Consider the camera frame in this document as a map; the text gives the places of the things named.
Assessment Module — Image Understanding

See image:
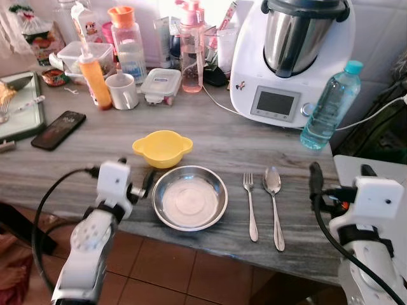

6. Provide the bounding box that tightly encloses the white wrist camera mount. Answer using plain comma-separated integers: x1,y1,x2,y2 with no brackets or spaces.
347,176,406,233
95,159,134,205

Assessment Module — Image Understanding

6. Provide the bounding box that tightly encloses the stainless steel plate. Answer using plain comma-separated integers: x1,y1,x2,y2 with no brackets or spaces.
151,165,228,231

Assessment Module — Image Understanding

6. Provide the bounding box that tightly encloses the printed snack bag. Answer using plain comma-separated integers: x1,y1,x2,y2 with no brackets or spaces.
10,3,64,64

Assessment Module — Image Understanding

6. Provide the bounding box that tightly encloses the grey topped wooden table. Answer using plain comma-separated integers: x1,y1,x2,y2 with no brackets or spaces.
0,70,357,287

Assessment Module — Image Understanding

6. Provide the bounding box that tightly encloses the dark green cutting board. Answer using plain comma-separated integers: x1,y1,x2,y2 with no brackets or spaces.
0,71,46,143

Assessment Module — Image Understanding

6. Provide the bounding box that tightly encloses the small red printed cup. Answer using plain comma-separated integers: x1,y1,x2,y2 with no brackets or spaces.
41,68,69,88

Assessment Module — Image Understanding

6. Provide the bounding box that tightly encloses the pink clear bottle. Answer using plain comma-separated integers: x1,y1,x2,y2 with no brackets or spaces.
176,0,205,94

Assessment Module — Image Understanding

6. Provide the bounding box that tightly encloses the clear teal capped water bottle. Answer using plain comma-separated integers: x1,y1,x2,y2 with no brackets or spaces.
300,60,364,151

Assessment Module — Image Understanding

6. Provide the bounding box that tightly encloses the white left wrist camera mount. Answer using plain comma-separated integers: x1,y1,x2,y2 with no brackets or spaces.
95,159,134,205

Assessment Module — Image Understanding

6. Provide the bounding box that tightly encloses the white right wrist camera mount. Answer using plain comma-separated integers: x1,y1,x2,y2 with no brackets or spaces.
347,176,406,233

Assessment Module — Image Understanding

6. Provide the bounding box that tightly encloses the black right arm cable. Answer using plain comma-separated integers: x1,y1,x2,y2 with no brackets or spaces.
310,187,407,305

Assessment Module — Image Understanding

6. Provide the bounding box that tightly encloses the grey tube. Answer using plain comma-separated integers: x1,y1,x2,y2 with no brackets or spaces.
155,16,181,69

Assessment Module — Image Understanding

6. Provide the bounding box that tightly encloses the black bag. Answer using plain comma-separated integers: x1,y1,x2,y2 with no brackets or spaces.
334,51,407,166

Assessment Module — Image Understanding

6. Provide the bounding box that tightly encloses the silver spoon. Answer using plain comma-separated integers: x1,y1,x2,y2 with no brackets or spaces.
263,166,286,252

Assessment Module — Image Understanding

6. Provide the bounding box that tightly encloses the yellow plastic bowl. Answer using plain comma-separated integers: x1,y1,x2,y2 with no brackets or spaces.
132,130,193,169

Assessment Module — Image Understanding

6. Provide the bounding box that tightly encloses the white mug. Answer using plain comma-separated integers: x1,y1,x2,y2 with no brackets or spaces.
105,70,140,111

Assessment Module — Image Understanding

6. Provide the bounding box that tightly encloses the white kitchen machine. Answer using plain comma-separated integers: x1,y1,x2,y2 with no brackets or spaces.
230,0,356,130

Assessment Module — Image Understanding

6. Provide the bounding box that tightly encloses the orange sauce bottle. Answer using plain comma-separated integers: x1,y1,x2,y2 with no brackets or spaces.
78,46,113,111

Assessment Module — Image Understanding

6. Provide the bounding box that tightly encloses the flat bread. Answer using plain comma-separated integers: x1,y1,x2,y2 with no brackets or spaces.
0,83,17,105

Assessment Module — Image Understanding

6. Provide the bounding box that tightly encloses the orange capped clear bottle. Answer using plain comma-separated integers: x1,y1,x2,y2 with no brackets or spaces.
107,6,148,85

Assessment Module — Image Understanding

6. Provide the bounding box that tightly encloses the small black object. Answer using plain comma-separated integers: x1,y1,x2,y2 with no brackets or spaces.
202,65,230,88

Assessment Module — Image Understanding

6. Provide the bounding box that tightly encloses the white power cable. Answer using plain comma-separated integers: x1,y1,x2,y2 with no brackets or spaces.
202,85,407,132

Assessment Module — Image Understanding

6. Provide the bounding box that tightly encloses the white printed squeeze bottle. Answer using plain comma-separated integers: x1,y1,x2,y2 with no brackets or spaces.
70,1,106,45

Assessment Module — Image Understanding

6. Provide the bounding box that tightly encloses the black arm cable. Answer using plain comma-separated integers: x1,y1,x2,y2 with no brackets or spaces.
310,187,407,305
32,165,102,277

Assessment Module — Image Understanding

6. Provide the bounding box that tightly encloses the white tiled table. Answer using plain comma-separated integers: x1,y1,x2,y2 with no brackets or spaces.
333,154,407,268

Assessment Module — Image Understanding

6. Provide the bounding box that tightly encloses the silver fork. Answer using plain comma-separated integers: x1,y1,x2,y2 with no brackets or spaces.
243,172,259,243

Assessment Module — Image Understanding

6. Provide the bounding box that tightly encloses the large clear plastic container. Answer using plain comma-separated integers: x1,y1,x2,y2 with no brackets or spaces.
50,41,116,83

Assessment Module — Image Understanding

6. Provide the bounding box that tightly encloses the small clear lidded container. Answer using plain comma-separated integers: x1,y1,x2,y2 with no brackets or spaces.
139,67,183,106

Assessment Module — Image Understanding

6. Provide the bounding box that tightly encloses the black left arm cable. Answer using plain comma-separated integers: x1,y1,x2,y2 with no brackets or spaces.
32,165,102,277

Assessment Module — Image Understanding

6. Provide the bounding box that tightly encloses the clear plastic cup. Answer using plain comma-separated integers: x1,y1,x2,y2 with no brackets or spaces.
215,25,241,76

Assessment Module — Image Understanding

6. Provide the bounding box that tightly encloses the black smartphone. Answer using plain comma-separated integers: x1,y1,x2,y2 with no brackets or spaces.
31,111,86,151

